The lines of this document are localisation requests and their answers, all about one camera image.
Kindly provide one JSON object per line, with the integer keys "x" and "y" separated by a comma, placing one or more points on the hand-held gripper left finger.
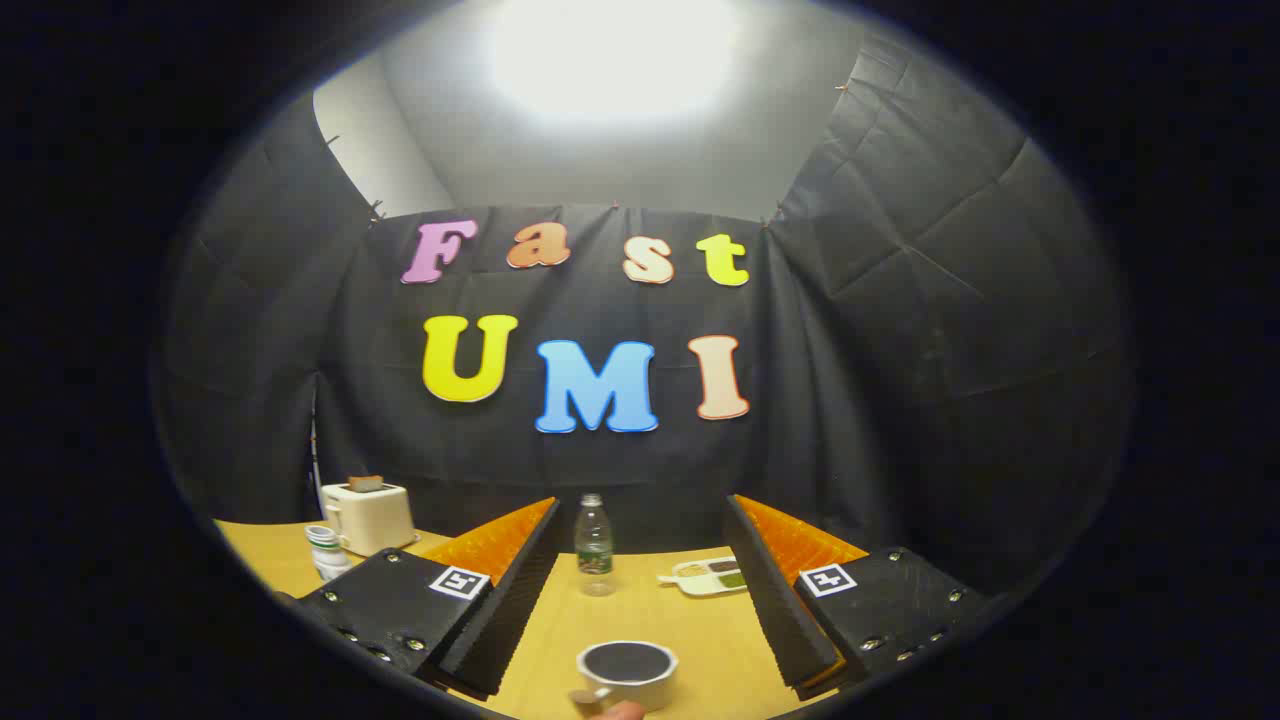
{"x": 515, "y": 610}

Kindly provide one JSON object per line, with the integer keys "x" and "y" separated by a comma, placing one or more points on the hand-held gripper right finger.
{"x": 775, "y": 610}

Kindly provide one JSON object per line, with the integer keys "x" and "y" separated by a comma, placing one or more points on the clear plastic water bottle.
{"x": 594, "y": 550}

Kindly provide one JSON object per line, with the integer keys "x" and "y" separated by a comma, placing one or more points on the white divided snack dish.
{"x": 703, "y": 587}

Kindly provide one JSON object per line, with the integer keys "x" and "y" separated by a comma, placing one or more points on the wooden table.
{"x": 640, "y": 615}

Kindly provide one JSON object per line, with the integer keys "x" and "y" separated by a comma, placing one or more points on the cream toaster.
{"x": 375, "y": 520}

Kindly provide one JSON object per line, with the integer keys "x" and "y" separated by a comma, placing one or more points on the bread slice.
{"x": 365, "y": 483}

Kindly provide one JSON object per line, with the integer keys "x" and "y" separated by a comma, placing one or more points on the black backdrop cloth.
{"x": 850, "y": 400}

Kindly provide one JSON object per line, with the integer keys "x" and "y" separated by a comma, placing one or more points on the ceiling light panel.
{"x": 610, "y": 50}

